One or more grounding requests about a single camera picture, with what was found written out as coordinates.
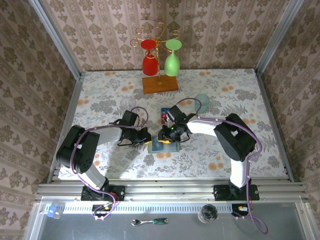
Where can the black connector bracket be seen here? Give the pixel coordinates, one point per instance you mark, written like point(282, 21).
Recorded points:
point(236, 213)
point(100, 210)

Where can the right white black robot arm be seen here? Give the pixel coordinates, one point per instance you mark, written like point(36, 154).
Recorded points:
point(235, 140)

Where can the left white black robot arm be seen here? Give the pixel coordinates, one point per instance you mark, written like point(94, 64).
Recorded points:
point(77, 150)

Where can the green wine glass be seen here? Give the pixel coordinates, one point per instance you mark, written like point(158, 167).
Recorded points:
point(172, 66)

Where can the floral patterned tablecloth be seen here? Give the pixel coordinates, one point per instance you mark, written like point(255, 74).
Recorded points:
point(175, 167)

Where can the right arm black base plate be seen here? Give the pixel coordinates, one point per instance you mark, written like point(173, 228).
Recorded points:
point(221, 192)

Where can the aluminium frame post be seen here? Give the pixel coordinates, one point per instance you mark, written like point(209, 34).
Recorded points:
point(57, 37)
point(278, 37)

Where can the aluminium mounting rail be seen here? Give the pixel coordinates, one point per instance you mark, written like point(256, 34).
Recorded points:
point(170, 191)

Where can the grey metal shelf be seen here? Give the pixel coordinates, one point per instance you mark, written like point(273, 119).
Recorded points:
point(75, 230)

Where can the aluminium side rail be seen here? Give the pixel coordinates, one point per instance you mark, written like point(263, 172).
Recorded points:
point(275, 125)
point(67, 125)

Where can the clear glass jar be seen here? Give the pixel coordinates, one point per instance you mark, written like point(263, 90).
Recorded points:
point(208, 213)

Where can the blue white connector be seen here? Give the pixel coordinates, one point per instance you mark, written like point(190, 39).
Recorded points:
point(51, 212)

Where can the teal frosted tumbler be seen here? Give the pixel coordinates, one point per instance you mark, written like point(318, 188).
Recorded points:
point(203, 103)

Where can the blue credit card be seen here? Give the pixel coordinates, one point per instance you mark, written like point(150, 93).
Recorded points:
point(155, 145)

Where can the red card packet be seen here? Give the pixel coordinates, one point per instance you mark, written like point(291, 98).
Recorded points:
point(165, 110)

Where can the green card holder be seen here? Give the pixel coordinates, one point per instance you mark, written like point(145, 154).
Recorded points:
point(173, 147)

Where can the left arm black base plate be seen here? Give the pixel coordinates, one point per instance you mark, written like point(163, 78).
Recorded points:
point(118, 192)

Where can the red wine glass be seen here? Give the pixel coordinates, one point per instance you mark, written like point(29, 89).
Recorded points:
point(150, 66)

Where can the clear glass tumbler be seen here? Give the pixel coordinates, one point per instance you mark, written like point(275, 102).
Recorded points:
point(128, 105)

